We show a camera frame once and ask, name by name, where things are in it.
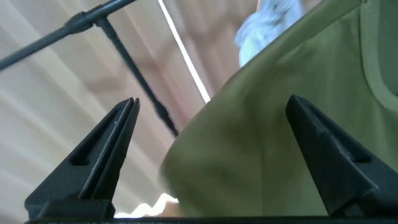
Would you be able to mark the green garment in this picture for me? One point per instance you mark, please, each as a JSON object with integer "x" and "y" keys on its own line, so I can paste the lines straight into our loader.
{"x": 248, "y": 140}

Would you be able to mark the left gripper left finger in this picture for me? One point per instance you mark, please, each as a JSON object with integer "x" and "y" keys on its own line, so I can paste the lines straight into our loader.
{"x": 93, "y": 174}

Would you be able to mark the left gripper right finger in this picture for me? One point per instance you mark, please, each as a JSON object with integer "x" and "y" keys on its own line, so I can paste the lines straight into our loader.
{"x": 342, "y": 174}

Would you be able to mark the beige curtain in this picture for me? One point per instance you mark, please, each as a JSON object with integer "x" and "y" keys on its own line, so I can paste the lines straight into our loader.
{"x": 46, "y": 109}

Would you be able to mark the pale grey shorts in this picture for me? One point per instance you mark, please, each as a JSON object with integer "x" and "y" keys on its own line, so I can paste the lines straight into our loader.
{"x": 264, "y": 28}

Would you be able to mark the black clothes rack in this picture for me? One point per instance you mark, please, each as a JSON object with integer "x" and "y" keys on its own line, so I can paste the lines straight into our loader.
{"x": 77, "y": 23}

